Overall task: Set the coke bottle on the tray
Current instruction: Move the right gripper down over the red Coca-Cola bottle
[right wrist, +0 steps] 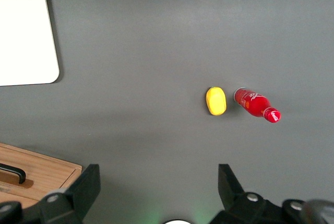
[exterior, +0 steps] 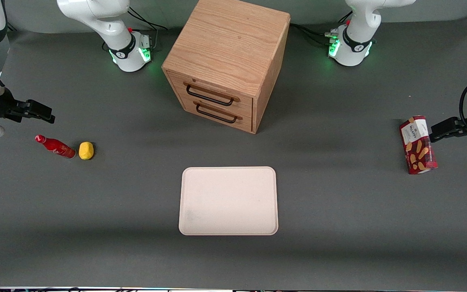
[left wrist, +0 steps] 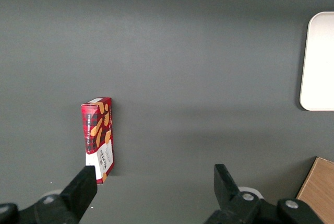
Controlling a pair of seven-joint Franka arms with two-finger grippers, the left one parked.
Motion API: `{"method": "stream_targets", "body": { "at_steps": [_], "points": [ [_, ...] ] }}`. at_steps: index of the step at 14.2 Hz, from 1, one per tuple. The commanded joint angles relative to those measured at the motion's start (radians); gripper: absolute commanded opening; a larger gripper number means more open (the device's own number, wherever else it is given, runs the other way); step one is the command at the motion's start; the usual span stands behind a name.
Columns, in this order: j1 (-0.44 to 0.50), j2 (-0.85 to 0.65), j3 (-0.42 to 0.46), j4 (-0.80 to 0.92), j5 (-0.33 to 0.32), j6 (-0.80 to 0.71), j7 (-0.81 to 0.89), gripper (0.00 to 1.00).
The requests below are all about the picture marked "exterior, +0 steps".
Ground yellow lemon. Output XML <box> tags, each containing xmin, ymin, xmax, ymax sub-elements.
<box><xmin>79</xmin><ymin>141</ymin><xmax>94</xmax><ymax>160</ymax></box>

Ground red shortbread cookie box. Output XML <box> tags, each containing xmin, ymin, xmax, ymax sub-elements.
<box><xmin>399</xmin><ymin>116</ymin><xmax>438</xmax><ymax>175</ymax></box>

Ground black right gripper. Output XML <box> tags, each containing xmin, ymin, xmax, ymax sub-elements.
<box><xmin>0</xmin><ymin>84</ymin><xmax>56</xmax><ymax>124</ymax></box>

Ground black arm base cables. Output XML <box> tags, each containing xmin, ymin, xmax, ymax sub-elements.
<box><xmin>127</xmin><ymin>6</ymin><xmax>169</xmax><ymax>52</ymax></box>
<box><xmin>289</xmin><ymin>11</ymin><xmax>354</xmax><ymax>47</ymax></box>

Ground black drawer handle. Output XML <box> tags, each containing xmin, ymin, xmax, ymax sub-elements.
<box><xmin>183</xmin><ymin>82</ymin><xmax>241</xmax><ymax>107</ymax></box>
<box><xmin>193</xmin><ymin>101</ymin><xmax>243</xmax><ymax>124</ymax></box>

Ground beige rectangular tray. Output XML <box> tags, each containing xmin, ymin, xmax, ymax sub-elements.
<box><xmin>179</xmin><ymin>166</ymin><xmax>278</xmax><ymax>236</ymax></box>

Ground black right arm base cables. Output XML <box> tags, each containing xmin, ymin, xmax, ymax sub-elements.
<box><xmin>127</xmin><ymin>6</ymin><xmax>169</xmax><ymax>52</ymax></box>

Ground black left arm base cables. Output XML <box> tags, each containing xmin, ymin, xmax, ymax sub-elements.
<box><xmin>289</xmin><ymin>11</ymin><xmax>354</xmax><ymax>47</ymax></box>

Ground red coke bottle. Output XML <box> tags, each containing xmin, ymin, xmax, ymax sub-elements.
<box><xmin>35</xmin><ymin>135</ymin><xmax>77</xmax><ymax>159</ymax></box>

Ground wooden drawer cabinet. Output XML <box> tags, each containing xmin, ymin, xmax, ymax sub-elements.
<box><xmin>162</xmin><ymin>0</ymin><xmax>291</xmax><ymax>134</ymax></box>

